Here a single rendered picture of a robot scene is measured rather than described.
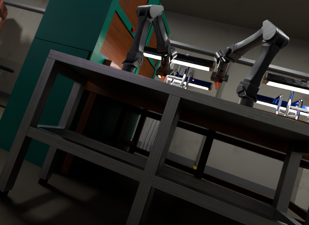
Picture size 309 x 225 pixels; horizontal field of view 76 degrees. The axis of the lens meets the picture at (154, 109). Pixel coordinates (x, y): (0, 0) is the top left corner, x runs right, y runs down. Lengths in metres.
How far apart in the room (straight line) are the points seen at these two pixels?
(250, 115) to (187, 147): 3.34
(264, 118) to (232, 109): 0.11
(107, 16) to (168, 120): 1.01
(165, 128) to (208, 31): 4.04
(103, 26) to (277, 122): 1.22
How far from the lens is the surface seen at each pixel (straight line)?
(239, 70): 4.45
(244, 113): 0.79
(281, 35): 1.07
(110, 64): 1.56
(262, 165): 4.34
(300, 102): 2.07
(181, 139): 4.08
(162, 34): 1.23
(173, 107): 0.77
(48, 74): 1.00
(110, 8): 1.59
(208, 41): 4.59
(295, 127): 0.84
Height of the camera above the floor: 0.49
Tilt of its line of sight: 5 degrees up
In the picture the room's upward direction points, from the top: 19 degrees clockwise
